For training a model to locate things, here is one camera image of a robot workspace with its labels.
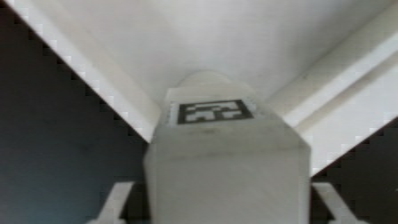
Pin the white square table top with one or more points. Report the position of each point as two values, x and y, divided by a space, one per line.
309 48

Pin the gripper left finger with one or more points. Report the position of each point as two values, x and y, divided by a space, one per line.
113 209

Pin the white table leg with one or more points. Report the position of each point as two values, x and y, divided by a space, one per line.
229 158

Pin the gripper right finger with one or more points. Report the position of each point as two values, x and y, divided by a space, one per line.
344 216

